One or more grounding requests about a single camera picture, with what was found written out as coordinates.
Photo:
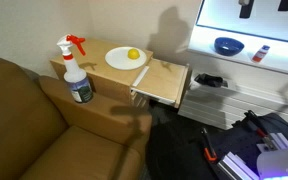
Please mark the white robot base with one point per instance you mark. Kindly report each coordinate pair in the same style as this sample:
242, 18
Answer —
273, 165

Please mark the open wooden drawer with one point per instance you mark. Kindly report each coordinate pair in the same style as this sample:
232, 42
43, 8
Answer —
162, 81

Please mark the dark blue bowl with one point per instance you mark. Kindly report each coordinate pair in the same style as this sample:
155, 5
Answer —
235, 46

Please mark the wooden nightstand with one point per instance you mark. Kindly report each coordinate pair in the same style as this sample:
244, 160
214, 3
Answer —
104, 79

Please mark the yellow lemon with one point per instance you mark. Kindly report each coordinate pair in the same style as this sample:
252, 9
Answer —
133, 54

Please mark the white round plate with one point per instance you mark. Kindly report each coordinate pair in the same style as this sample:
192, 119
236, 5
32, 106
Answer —
118, 58

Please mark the white spray bottle red trigger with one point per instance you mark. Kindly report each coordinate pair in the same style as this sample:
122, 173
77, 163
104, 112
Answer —
75, 76

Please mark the black orange clamp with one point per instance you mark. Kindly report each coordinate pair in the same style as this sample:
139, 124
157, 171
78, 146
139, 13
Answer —
209, 151

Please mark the black mounting board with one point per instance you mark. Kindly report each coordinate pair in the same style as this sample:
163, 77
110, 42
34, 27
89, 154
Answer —
271, 123

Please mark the black red clamp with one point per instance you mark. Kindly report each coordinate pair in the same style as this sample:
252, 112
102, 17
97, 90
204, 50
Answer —
254, 124

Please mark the orange white pill bottle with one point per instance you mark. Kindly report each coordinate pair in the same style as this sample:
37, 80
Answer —
261, 53

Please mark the aluminium extrusion rails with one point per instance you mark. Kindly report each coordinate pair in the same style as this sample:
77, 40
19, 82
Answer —
238, 158

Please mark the brown leather sofa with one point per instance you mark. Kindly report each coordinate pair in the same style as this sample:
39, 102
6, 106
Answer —
46, 135

